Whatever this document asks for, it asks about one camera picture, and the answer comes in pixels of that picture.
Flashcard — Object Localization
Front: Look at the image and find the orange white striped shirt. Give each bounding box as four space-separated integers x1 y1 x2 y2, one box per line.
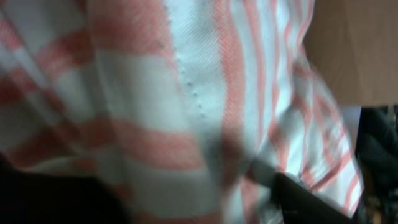
1 0 363 223

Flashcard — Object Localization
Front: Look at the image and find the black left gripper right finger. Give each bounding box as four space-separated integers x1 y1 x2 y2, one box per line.
272 173 353 224

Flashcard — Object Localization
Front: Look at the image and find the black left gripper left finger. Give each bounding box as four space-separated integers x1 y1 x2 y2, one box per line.
1 156 130 224

